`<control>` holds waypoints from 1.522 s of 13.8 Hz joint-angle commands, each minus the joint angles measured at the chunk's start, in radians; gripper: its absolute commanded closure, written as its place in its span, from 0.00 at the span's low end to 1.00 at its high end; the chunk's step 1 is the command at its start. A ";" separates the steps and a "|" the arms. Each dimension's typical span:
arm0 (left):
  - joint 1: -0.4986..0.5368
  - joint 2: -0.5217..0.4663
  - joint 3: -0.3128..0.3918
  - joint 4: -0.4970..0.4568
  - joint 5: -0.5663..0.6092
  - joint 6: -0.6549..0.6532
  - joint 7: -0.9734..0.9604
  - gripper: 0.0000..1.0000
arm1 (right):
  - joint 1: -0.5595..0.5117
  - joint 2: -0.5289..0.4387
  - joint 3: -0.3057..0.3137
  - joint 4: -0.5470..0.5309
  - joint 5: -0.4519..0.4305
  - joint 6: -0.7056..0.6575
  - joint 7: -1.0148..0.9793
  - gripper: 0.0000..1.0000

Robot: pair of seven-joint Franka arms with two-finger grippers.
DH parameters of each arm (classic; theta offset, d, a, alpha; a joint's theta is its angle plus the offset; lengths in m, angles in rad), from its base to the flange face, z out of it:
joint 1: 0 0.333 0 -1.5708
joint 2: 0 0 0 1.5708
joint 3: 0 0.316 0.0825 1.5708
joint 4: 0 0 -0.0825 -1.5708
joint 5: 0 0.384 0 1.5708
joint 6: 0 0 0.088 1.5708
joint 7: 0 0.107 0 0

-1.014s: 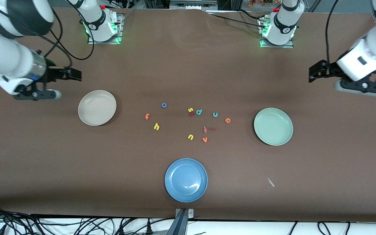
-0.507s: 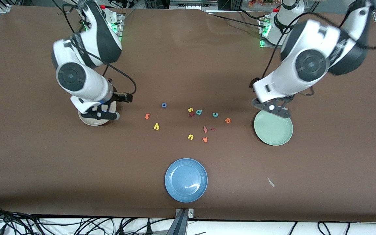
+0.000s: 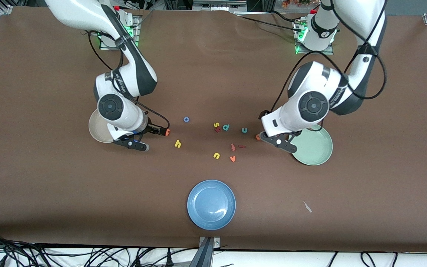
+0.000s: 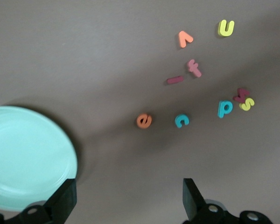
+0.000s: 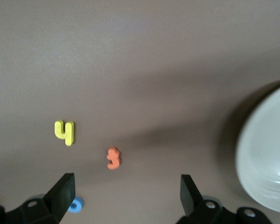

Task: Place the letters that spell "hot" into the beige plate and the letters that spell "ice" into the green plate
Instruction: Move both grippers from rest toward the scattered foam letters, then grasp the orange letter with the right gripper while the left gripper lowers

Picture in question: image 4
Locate yellow foam letter u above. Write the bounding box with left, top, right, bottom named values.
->
left=217, top=19, right=235, bottom=37

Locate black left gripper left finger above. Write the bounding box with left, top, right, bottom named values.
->
left=0, top=178, right=77, bottom=224

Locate orange foam letter e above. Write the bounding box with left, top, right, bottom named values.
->
left=136, top=112, right=153, bottom=129

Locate yellow foam letter s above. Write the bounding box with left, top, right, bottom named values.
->
left=239, top=97, right=256, bottom=112

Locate teal foam letter c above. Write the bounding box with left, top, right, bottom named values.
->
left=174, top=113, right=190, bottom=129

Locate teal foam letter p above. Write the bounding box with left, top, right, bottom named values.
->
left=217, top=100, right=234, bottom=119

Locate orange foam letter v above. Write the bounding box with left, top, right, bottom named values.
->
left=177, top=30, right=194, bottom=49

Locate dark red foam letter l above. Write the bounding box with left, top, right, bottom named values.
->
left=166, top=75, right=185, bottom=85

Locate dark red foam letter w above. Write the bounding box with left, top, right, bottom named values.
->
left=232, top=88, right=251, bottom=104

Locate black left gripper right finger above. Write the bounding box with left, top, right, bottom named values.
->
left=182, top=178, right=275, bottom=224

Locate pink foam letter f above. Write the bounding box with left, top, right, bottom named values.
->
left=186, top=59, right=203, bottom=79

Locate light green plate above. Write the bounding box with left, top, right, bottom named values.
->
left=0, top=106, right=79, bottom=212

